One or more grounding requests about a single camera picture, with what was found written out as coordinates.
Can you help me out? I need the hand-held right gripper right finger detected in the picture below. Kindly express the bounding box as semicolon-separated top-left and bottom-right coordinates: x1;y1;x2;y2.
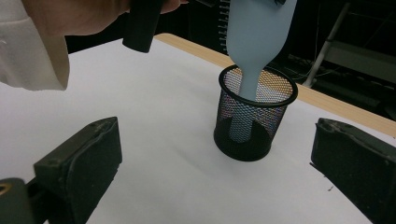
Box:
310;117;396;224

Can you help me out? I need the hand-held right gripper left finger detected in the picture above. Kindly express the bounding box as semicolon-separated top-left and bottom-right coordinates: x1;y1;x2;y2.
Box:
33;116;123;224

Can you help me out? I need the light blue hairbrush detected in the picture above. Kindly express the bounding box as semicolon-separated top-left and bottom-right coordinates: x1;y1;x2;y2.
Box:
218;0;298;144

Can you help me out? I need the black mesh pen holder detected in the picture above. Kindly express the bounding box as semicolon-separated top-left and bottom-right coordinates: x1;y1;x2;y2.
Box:
213;63;299;162

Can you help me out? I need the white-framed desk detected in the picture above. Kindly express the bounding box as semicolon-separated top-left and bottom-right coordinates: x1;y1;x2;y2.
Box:
303;3;396;85

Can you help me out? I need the white table mat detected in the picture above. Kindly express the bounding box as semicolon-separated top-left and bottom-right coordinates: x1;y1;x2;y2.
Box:
0;38;396;224

